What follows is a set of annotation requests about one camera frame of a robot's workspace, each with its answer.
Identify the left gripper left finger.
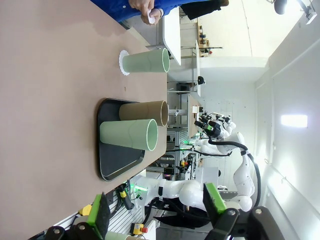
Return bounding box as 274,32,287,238
44,191,111,240

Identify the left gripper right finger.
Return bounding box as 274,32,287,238
202,182,288,240

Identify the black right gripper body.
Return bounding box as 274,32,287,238
207,119,223,138

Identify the brown plastic cup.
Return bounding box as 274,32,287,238
118,100,169,127

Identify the pale green plastic cup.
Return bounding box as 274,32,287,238
121,47,171,74
99,118,159,152
104,231,141,240

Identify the white scalloped paper coaster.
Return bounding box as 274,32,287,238
146,9,156,25
118,49,131,76

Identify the person's left hand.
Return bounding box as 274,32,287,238
140,8,163,26

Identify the person's right hand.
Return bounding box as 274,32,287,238
128,0,156,14

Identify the small yellow control box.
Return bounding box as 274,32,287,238
79,204,93,216

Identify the wooden-top background bench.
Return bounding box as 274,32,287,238
187,94,201,138

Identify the black handheld device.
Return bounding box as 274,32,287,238
118,183,136,211

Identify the yellow emergency stop box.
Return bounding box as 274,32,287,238
131,223,149,236

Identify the black serving tray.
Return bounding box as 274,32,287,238
96,98,146,182

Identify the bright rectangular light panel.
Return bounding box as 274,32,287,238
281,114,308,128

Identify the white rounded table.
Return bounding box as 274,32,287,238
162,6,182,66

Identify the black ceiling-mounted device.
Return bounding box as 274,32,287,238
273,0,288,15

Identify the person in blue shirt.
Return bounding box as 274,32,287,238
89,0,213,24

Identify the black cable conduit hose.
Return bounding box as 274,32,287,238
207,138,262,208

